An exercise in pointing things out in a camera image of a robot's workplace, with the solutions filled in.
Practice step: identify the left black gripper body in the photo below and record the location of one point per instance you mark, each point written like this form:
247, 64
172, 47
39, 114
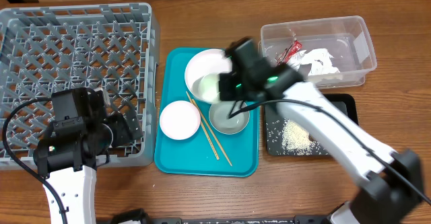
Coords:
120, 134

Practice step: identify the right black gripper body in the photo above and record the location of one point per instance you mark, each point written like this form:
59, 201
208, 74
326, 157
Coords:
225, 87

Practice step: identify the grey ceramic bowl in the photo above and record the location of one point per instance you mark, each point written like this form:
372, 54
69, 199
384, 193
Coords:
218, 117

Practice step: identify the red snack wrapper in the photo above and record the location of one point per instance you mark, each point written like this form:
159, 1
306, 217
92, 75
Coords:
285, 56

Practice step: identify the pile of white rice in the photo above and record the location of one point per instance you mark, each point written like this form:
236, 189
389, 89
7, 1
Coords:
285, 137

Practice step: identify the white napkin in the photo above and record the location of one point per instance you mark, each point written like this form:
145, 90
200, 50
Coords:
313, 62

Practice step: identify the white paper cup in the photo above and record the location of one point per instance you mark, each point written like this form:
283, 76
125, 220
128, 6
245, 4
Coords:
208, 88

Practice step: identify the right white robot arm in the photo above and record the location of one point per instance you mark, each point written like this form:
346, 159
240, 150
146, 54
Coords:
391, 183

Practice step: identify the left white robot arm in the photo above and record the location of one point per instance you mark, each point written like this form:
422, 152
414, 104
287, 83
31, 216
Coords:
66, 155

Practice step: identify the black waste tray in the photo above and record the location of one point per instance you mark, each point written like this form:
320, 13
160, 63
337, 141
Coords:
344, 102

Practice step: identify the large white plate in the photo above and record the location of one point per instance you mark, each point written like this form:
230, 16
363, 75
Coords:
203, 63

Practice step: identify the right wooden chopstick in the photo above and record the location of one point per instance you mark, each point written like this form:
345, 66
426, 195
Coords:
213, 134

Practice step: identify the wooden chopstick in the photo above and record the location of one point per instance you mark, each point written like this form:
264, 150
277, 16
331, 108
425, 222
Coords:
213, 134
203, 127

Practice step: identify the small pink-rimmed saucer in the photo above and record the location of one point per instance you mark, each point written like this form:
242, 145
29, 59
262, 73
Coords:
180, 120

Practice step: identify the left wooden chopstick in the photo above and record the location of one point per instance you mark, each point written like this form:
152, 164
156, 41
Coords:
203, 127

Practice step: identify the teal serving tray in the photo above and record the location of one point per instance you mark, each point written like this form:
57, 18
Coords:
194, 155

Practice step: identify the grey plastic dish rack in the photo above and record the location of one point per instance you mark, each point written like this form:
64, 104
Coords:
44, 50

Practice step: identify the clear plastic bin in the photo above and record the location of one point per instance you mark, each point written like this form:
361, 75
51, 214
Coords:
346, 38

